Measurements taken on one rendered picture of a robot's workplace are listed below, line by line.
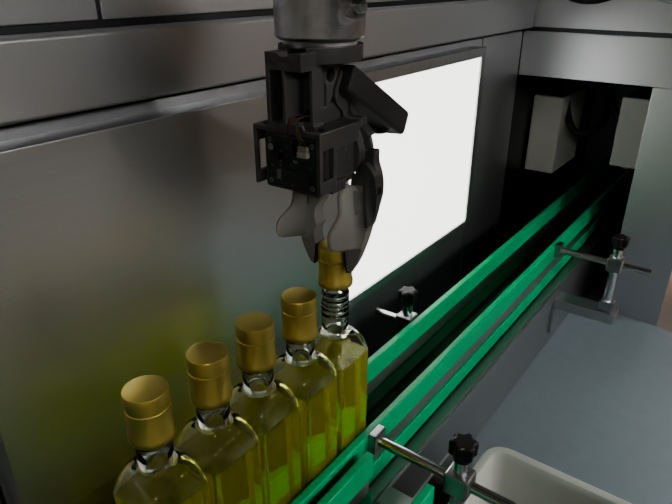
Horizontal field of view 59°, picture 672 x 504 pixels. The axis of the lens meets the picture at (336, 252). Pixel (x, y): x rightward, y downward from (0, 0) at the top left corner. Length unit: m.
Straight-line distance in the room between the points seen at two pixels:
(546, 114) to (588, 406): 0.69
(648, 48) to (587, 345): 0.58
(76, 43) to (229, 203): 0.22
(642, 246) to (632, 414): 0.39
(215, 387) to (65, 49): 0.28
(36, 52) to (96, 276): 0.19
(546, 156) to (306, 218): 1.01
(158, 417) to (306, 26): 0.31
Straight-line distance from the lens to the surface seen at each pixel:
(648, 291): 1.43
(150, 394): 0.46
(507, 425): 1.08
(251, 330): 0.51
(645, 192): 1.36
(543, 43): 1.36
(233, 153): 0.63
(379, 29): 0.83
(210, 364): 0.48
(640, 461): 1.09
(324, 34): 0.49
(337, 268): 0.58
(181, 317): 0.64
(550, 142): 1.51
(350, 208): 0.54
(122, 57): 0.55
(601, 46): 1.33
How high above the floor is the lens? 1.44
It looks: 25 degrees down
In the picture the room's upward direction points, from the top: straight up
